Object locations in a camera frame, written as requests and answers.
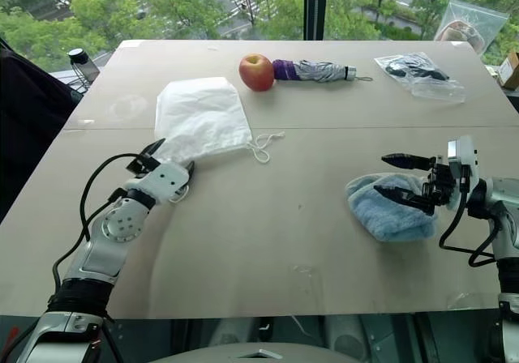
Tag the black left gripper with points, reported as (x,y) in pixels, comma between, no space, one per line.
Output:
(142,163)

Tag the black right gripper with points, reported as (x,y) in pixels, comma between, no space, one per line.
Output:
(440,182)

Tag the light blue towel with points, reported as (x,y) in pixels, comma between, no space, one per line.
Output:
(389,221)

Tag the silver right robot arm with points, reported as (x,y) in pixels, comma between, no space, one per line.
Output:
(504,201)

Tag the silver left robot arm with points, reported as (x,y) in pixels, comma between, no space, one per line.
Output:
(117,225)

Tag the clear bag with black items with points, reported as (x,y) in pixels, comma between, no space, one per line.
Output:
(430,85)

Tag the clear zip bag at window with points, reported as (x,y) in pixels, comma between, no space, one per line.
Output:
(470,22)

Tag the red apple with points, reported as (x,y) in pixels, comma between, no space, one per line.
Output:
(256,72)

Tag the dark bottle with black lid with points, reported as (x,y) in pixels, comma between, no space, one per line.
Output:
(83,65)

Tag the folded purple silver umbrella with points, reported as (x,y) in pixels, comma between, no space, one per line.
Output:
(312,71)

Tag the dark fabric chair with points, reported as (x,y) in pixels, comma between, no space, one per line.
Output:
(28,128)

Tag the brown cardboard box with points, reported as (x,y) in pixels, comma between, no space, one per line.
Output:
(510,69)

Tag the grey rounded robot body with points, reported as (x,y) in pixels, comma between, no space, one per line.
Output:
(259,355)

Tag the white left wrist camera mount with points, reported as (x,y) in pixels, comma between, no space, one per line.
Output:
(168,180)

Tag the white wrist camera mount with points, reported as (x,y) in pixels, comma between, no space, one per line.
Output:
(466,152)
(168,180)

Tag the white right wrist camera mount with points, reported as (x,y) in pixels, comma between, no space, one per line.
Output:
(466,152)

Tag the black window frame post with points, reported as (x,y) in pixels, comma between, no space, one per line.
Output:
(315,6)

